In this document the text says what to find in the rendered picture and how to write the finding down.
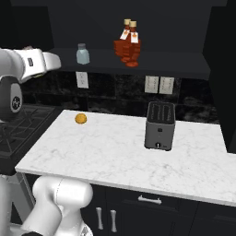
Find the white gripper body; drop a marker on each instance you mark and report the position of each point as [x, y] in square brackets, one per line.
[52, 62]

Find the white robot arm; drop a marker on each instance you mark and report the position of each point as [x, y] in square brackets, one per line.
[58, 196]

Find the pale blue shaker grey cap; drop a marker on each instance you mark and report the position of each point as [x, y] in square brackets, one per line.
[83, 56]

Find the red-brown condiment bottle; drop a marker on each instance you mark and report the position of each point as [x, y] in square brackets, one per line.
[120, 46]
[133, 49]

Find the dark base cabinet run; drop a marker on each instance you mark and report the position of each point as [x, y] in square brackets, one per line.
[215, 219]

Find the orange round bun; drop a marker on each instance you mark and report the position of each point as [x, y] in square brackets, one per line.
[81, 118]

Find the black stove with grates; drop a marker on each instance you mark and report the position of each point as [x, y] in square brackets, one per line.
[27, 138]

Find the dark grey toaster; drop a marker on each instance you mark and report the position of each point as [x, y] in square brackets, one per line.
[159, 129]

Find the dark cupboard door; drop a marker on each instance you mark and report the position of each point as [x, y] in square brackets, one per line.
[96, 199]
[114, 202]

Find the dark drawer front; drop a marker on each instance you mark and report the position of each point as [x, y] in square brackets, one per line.
[172, 202]

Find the white wall outlet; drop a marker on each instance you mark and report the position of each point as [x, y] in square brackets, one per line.
[82, 80]

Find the white wall switch plate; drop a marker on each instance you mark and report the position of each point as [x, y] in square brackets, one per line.
[166, 85]
[151, 84]

